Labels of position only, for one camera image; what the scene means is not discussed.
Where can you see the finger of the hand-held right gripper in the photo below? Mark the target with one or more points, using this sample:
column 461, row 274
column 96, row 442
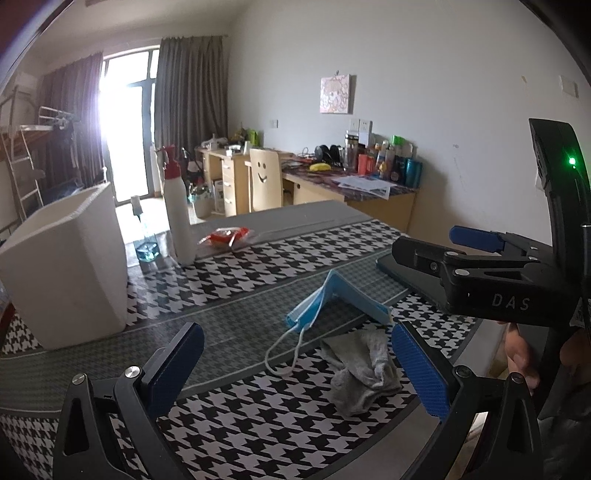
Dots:
column 475, row 236
column 485, row 286

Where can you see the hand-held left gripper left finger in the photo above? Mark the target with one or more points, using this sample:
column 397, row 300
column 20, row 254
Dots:
column 173, row 369

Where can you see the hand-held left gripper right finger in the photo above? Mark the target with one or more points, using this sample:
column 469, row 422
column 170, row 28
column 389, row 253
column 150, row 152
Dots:
column 422, row 374

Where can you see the grey sock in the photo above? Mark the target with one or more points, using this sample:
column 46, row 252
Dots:
column 364, row 367

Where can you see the blue face mask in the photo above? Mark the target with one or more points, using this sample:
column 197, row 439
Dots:
column 344, row 295

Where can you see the white foam box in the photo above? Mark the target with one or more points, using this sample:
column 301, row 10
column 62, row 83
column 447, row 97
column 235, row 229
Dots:
column 64, row 277

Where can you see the person's right forearm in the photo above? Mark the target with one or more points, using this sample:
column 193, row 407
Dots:
column 572, row 392

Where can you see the person's right hand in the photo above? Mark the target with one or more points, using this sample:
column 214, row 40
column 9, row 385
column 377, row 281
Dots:
column 519, row 353

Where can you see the row of bottles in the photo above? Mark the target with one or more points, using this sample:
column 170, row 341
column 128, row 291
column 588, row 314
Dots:
column 397, row 166

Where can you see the wooden desk with patterned cloth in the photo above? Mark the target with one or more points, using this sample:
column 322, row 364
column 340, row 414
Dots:
column 369, row 210

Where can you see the glass bottle with blue liquid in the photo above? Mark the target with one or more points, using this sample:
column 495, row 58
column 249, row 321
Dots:
column 147, row 253

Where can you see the white paper sheets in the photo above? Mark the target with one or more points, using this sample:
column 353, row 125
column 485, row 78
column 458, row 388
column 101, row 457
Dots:
column 367, row 185

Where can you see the black white houndstooth tablecloth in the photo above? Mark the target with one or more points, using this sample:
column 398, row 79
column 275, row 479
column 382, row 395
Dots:
column 258, row 281

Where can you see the red snack packet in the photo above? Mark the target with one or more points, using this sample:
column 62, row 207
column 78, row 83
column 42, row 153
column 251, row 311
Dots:
column 226, row 237

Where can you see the white red spray bottle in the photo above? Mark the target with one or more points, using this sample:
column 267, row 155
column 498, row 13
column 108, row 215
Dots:
column 180, row 221

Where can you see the grey trash bin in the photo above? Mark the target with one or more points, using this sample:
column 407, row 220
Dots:
column 202, row 205

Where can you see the black headphones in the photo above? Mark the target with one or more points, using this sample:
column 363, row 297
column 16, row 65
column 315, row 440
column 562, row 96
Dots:
column 328, row 154

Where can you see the yellow banana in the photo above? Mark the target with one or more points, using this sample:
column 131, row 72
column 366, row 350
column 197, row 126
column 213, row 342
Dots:
column 320, row 167

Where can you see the white printed carton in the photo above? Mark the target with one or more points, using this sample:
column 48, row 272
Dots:
column 219, row 198

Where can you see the wooden chair with smiley face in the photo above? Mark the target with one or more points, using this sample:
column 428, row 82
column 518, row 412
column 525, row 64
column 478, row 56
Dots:
column 265, row 187

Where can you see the green paper bag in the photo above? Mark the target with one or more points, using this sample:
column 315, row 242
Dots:
column 253, row 136

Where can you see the glass balcony door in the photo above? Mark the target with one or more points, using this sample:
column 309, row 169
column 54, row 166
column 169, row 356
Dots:
column 131, row 129

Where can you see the metal bunk bed ladder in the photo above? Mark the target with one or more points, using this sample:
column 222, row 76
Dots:
column 25, row 175

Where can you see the grey curtain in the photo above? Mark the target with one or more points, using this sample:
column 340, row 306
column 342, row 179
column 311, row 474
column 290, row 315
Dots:
column 74, row 120
column 191, row 92

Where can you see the metal bunk bed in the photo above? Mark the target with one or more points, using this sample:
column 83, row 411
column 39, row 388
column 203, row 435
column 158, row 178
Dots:
column 57, row 117
column 14, row 138

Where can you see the white wall plate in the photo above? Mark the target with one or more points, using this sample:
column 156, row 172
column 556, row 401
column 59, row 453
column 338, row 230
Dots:
column 570, row 86

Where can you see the cartoon wall picture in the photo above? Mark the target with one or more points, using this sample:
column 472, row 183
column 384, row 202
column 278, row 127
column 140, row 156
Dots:
column 337, row 94

